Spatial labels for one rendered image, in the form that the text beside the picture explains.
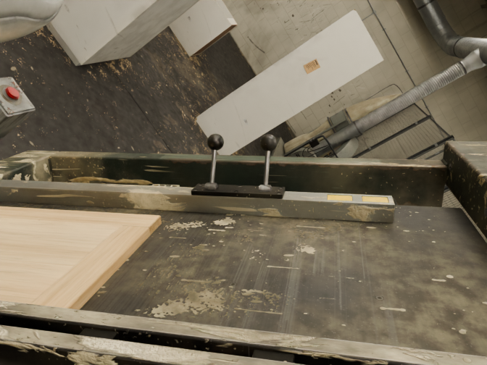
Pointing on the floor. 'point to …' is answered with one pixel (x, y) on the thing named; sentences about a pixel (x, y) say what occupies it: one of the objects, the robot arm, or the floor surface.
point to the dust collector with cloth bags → (333, 133)
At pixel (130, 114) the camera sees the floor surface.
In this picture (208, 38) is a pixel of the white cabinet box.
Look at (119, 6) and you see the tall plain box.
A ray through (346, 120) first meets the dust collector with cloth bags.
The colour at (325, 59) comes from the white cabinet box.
